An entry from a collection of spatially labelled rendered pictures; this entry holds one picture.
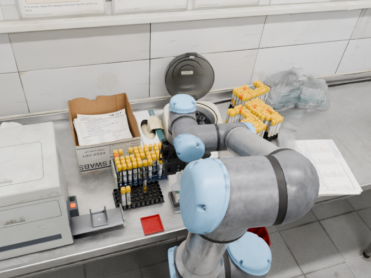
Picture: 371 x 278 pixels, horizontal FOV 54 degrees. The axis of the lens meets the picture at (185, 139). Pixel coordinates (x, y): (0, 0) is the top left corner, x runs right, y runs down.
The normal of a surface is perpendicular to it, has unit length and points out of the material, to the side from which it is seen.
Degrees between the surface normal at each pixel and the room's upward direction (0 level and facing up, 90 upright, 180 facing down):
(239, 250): 8
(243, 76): 90
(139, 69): 90
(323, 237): 0
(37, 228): 90
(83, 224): 0
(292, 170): 13
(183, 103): 0
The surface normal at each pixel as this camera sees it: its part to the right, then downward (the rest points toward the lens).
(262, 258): 0.18, -0.78
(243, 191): 0.15, -0.22
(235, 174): 0.09, -0.61
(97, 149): 0.23, 0.75
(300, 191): 0.40, -0.05
